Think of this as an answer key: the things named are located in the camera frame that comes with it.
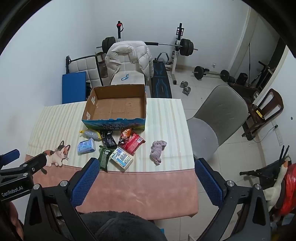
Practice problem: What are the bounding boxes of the white goose plush toy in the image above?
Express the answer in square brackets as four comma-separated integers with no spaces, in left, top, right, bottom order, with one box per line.
[264,160,289,211]

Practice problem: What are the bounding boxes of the person's black fleece clothing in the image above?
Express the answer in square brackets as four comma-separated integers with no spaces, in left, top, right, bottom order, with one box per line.
[80,210,168,241]

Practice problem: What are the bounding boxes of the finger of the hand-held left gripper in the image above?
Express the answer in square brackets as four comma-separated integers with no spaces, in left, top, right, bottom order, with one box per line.
[0,153,48,177]
[0,149,20,171]

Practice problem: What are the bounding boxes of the red snack packet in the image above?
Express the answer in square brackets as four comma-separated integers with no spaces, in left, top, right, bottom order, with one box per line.
[121,133,146,156]

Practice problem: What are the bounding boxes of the black plate barbell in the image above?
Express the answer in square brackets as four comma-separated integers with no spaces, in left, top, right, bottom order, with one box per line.
[96,37,199,57]

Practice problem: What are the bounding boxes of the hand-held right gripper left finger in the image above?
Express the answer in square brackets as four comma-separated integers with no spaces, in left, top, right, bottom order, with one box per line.
[23,158,100,241]

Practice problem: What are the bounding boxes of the blue foam mat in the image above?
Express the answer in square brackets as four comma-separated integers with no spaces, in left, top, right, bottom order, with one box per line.
[62,71,87,104]

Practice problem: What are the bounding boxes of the blue tissue packet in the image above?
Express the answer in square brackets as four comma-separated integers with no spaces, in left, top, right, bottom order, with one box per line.
[77,138,96,155]

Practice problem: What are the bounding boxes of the dark wooden bench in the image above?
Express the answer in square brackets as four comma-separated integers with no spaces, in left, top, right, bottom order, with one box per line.
[228,81,257,105]

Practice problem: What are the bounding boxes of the white barbell rack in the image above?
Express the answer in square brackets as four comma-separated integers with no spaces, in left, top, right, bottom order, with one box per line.
[116,21,185,85]

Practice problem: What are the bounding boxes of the striped pink-bordered tablecloth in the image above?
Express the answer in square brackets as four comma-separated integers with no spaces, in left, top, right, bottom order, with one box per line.
[25,98,199,220]

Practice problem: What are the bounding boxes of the black snack packet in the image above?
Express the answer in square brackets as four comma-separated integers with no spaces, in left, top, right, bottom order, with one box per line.
[101,130,117,148]

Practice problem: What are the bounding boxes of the red bag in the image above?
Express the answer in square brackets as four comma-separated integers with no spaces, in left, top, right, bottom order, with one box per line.
[276,163,296,217]

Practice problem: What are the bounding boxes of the white and blue packet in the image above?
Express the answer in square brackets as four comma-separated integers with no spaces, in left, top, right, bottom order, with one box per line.
[109,147,134,171]

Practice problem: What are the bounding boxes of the yellow mesh scrubber packet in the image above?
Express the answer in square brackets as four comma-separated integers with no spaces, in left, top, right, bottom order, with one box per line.
[80,129,102,141]

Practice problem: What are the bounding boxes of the short floor barbell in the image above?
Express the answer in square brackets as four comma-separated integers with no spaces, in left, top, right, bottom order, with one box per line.
[192,66,230,82]

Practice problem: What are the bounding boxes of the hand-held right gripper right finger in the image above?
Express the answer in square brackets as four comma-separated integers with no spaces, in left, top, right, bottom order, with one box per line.
[195,158,271,241]

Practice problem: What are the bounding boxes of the orange snack packet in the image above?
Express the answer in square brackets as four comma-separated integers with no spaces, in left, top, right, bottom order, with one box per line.
[118,127,133,144]

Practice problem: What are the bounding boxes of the white quilted chair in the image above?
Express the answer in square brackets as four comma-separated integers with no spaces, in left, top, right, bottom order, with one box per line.
[66,55,104,87]

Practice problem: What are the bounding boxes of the green snack packet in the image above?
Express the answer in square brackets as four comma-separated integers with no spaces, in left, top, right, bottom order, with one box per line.
[97,146,115,172]

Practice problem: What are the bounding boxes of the dark wooden chair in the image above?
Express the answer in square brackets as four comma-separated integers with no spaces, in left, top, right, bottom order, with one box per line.
[242,88,284,141]

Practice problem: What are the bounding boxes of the black bag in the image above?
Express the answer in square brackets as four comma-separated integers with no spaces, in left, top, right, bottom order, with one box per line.
[236,72,248,85]

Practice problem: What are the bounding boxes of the brown water bottle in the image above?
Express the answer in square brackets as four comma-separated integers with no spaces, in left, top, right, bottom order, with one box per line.
[96,52,109,79]

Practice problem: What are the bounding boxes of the black power cable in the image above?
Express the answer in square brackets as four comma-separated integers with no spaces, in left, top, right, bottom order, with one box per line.
[253,125,278,143]

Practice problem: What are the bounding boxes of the white puffer jacket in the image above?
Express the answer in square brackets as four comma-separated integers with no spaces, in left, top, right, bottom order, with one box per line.
[105,40,154,81]

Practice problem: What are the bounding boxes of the grey shell chair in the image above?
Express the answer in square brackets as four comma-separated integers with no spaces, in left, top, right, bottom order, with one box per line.
[186,85,250,163]

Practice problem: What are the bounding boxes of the printed cardboard box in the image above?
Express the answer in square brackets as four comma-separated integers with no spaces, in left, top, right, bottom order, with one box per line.
[81,84,147,131]

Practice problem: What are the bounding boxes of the black and blue weight bench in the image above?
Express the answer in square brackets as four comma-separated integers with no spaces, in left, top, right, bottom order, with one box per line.
[151,52,177,99]

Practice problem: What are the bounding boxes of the long dark pole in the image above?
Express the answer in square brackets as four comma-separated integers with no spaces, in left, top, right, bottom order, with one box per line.
[248,43,252,79]

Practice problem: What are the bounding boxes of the person's left forearm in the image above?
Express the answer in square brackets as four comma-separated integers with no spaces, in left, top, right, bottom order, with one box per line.
[9,202,25,240]

